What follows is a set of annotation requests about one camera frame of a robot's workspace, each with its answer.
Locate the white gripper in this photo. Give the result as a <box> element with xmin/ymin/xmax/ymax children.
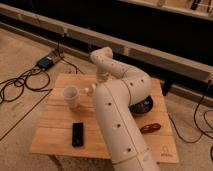
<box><xmin>84</xmin><ymin>72</ymin><xmax>109</xmax><ymax>96</ymax></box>

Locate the red brown bottle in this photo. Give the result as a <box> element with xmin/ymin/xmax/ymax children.
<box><xmin>140</xmin><ymin>123</ymin><xmax>161</xmax><ymax>134</ymax></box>

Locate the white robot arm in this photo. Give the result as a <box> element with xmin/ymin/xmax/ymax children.
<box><xmin>90</xmin><ymin>47</ymin><xmax>160</xmax><ymax>171</ymax></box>

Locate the black rectangular remote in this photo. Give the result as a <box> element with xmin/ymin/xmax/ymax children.
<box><xmin>72</xmin><ymin>122</ymin><xmax>84</xmax><ymax>147</ymax></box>

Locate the wooden table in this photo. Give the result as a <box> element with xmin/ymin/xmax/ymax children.
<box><xmin>30</xmin><ymin>74</ymin><xmax>179</xmax><ymax>163</ymax></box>

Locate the blue black power adapter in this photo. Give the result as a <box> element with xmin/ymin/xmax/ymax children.
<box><xmin>36</xmin><ymin>56</ymin><xmax>54</xmax><ymax>70</ymax></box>

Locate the dark round bowl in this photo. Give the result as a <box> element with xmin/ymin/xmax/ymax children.
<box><xmin>129</xmin><ymin>96</ymin><xmax>153</xmax><ymax>115</ymax></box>

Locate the wooden shelf beam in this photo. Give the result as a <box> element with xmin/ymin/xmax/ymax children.
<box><xmin>0</xmin><ymin>2</ymin><xmax>213</xmax><ymax>82</ymax></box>

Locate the black cable left floor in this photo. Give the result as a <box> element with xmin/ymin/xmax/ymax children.
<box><xmin>0</xmin><ymin>64</ymin><xmax>53</xmax><ymax>105</ymax></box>

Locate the black cable floor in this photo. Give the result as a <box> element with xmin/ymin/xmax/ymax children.
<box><xmin>0</xmin><ymin>64</ymin><xmax>53</xmax><ymax>105</ymax></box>
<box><xmin>168</xmin><ymin>94</ymin><xmax>213</xmax><ymax>144</ymax></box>

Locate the black cable right floor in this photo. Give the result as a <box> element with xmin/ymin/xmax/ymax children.
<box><xmin>168</xmin><ymin>94</ymin><xmax>213</xmax><ymax>144</ymax></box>

